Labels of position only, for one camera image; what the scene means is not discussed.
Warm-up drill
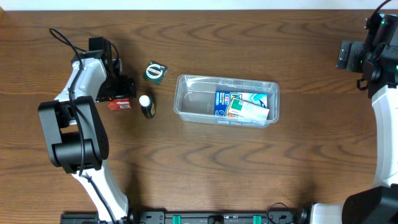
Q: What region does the red orange packet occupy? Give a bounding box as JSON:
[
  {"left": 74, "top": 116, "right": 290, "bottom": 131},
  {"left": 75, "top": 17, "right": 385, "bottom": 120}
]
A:
[{"left": 108, "top": 98, "right": 132, "bottom": 111}]

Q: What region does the blue Kool Fever box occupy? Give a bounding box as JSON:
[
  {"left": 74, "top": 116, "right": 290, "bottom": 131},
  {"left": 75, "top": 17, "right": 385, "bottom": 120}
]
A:
[{"left": 214, "top": 91, "right": 268, "bottom": 118}]

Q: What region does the white green medicine box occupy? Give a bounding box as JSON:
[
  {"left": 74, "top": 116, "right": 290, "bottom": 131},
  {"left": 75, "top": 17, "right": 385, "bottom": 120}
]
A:
[{"left": 227, "top": 98, "right": 269, "bottom": 120}]

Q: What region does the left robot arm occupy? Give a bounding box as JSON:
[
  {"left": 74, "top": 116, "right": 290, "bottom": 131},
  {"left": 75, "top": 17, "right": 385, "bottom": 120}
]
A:
[{"left": 38, "top": 37, "right": 136, "bottom": 223}]

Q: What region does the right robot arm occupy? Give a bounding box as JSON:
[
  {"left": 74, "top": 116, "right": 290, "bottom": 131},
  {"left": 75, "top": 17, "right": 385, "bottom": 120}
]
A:
[{"left": 297, "top": 11, "right": 397, "bottom": 223}]

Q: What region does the clear plastic container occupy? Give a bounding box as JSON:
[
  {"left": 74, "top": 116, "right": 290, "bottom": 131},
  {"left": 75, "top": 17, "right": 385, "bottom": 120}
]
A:
[{"left": 174, "top": 75, "right": 280, "bottom": 128}]

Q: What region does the small black bottle white cap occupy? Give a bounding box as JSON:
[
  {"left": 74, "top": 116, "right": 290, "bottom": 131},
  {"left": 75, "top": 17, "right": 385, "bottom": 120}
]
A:
[{"left": 139, "top": 95, "right": 156, "bottom": 119}]

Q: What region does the dark green round-logo packet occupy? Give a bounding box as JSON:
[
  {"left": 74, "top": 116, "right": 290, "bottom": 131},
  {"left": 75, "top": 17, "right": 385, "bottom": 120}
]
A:
[{"left": 142, "top": 61, "right": 168, "bottom": 85}]

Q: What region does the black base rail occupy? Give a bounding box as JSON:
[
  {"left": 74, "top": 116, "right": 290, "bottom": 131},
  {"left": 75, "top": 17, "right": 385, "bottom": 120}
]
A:
[{"left": 60, "top": 210, "right": 313, "bottom": 224}]

